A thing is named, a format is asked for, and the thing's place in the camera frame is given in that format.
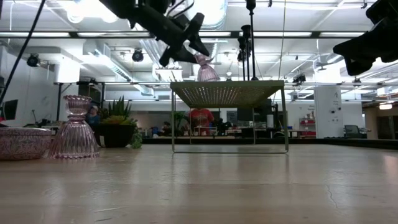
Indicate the green perforated metal shelf riser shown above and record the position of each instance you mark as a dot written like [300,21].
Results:
[227,93]

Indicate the person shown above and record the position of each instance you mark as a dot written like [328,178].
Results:
[201,116]
[166,128]
[92,118]

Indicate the red storage shelf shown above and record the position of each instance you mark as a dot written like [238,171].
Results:
[308,127]

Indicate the pink patterned ceramic candle bowl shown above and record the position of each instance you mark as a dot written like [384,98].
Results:
[21,143]

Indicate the black metal candlestick holder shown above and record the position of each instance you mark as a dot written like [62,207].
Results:
[250,4]
[241,42]
[246,30]

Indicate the white square pillar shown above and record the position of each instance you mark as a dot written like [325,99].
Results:
[328,112]

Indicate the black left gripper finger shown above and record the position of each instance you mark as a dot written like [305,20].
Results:
[198,42]
[186,56]

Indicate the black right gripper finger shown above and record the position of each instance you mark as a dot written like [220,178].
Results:
[353,53]
[353,42]

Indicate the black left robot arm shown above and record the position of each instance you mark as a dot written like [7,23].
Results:
[124,6]

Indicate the black ceiling spotlight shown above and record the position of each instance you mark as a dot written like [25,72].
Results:
[137,56]
[33,60]

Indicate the dark wall screen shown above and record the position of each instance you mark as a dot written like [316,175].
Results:
[245,114]

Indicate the black office chair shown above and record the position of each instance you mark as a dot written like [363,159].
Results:
[353,131]

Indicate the small dark monitor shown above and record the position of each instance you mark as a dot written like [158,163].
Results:
[11,109]

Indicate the potted succulent plant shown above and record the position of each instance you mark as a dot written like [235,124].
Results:
[116,135]

